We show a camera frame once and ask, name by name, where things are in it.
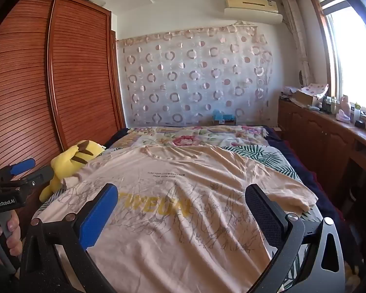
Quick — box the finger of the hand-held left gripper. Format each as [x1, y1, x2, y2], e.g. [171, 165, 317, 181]
[0, 158, 36, 184]
[17, 165, 54, 188]

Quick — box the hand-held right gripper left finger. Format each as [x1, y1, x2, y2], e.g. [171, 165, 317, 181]
[20, 183, 119, 293]

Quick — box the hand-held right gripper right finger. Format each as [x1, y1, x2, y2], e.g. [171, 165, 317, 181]
[245, 184, 346, 293]

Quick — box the beige printed T-shirt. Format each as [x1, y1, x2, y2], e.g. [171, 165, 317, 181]
[32, 145, 319, 293]

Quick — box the person's left hand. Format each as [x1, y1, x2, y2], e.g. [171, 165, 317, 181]
[0, 211, 23, 264]

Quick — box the yellow plush toy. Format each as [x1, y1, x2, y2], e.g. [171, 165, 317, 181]
[39, 140, 107, 203]

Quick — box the leaf-print bed sheet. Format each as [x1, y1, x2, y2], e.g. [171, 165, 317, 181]
[32, 145, 324, 293]

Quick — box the dark blue bed sheet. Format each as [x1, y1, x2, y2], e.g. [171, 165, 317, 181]
[105, 126, 354, 251]

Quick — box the wooden slatted wardrobe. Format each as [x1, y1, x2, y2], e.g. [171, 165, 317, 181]
[0, 0, 125, 241]

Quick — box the long wooden cabinet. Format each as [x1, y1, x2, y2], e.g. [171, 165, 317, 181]
[277, 96, 366, 208]

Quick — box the blue toy on box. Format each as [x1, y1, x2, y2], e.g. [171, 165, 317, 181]
[213, 110, 236, 125]

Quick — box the floral blanket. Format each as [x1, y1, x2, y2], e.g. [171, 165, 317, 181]
[122, 126, 269, 148]

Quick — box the cardboard box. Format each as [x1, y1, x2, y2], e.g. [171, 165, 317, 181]
[294, 88, 319, 106]

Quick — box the pink figurine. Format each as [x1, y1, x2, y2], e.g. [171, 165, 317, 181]
[336, 95, 352, 123]

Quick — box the sheer circle-print curtain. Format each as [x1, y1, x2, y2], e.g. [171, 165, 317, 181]
[116, 21, 273, 128]

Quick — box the drawn floral curtain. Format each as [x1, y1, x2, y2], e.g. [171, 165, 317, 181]
[282, 0, 312, 89]

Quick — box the wooden framed window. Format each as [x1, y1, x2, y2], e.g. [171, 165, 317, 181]
[308, 0, 366, 119]

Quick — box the cream wall air conditioner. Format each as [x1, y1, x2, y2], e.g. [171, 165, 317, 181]
[224, 0, 284, 25]

